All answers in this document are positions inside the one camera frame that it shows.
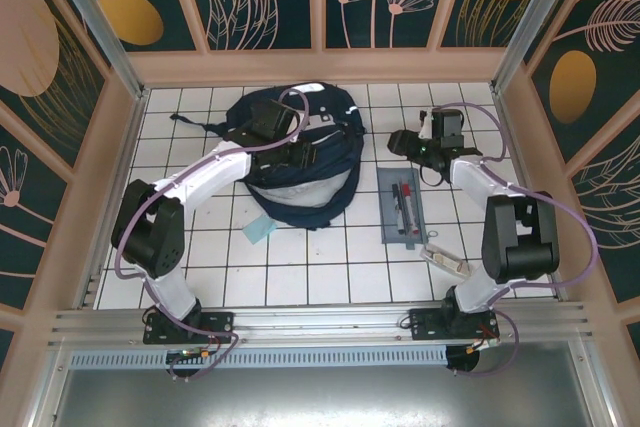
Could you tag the grey pencil case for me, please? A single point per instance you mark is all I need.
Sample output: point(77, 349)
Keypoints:
point(387, 207)

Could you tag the red capped marker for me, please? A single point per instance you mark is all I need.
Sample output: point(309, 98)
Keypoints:
point(410, 207)

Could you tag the yellow power connector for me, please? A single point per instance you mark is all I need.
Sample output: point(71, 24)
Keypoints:
point(474, 348)
point(204, 357)

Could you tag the metal side bracket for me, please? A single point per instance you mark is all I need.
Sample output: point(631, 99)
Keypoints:
point(91, 289)
point(561, 292)

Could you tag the navy blue backpack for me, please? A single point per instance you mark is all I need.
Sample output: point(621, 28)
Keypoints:
point(345, 167)

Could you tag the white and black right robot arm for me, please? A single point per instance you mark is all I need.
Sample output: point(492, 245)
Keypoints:
point(520, 232)

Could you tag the black capped marker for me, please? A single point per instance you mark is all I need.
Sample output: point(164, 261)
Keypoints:
point(396, 194)

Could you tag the aluminium frame bar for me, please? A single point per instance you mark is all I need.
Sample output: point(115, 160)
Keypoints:
point(47, 392)
point(595, 387)

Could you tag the teal sticky note pad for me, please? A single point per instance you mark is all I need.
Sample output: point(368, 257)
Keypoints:
point(259, 230)

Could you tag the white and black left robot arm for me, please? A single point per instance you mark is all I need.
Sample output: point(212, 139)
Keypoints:
point(170, 292)

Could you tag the aluminium corner post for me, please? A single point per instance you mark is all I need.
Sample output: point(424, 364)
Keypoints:
point(527, 22)
point(101, 27)

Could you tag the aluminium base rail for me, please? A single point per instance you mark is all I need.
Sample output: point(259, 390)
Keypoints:
point(320, 319)

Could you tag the clear plastic supply box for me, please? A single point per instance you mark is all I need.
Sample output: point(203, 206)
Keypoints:
point(447, 261)

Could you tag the grey metal sheet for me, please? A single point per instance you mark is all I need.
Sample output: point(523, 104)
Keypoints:
point(320, 397)

